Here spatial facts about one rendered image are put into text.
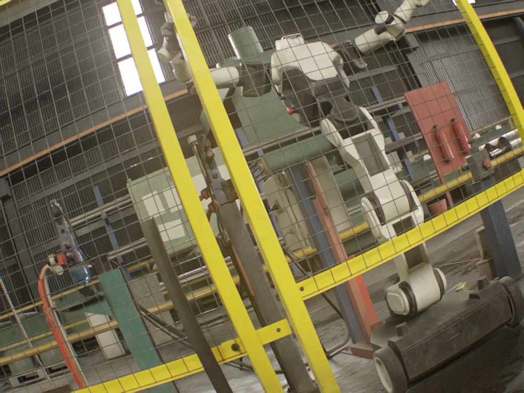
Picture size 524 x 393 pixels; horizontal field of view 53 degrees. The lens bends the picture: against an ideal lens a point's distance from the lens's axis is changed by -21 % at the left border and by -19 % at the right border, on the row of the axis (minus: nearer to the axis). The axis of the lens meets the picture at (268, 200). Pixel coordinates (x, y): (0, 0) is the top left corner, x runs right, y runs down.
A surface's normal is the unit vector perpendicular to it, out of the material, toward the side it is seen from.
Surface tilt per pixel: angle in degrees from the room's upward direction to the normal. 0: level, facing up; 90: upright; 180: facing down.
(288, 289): 90
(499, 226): 90
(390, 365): 61
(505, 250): 90
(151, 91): 90
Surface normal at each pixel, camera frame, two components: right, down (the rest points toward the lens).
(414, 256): 0.14, 0.00
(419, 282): 0.05, -0.23
